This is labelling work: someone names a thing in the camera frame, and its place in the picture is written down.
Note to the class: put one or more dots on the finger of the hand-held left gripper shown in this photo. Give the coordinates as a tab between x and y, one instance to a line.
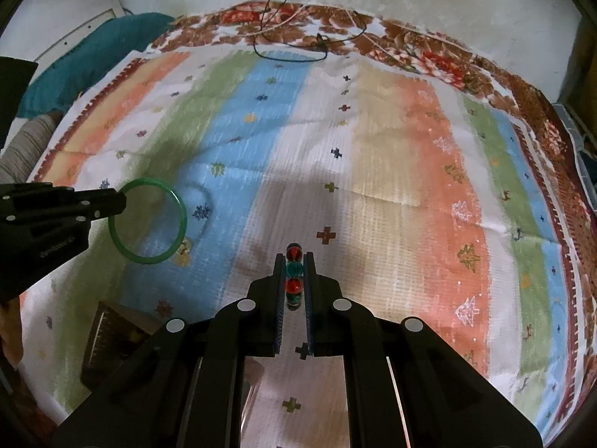
93	195
70	221

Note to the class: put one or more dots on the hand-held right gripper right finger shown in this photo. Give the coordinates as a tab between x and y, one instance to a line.
309	308

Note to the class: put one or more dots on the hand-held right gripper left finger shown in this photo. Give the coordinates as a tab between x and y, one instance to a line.
280	308

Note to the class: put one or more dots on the green jade bangle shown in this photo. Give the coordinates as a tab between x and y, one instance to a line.
183	217

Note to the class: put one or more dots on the grey striped pillow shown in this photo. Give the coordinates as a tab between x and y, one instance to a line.
28	144

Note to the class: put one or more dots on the teal pillow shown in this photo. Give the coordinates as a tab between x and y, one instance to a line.
93	51

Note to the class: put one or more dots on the striped colourful cloth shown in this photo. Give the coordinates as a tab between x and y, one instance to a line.
373	172

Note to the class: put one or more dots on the white bed headboard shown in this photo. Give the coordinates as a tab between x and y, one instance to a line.
79	32

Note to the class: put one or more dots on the grey plastic crate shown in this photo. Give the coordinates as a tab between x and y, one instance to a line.
583	149

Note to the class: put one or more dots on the yellow curtain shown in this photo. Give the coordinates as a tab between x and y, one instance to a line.
583	56

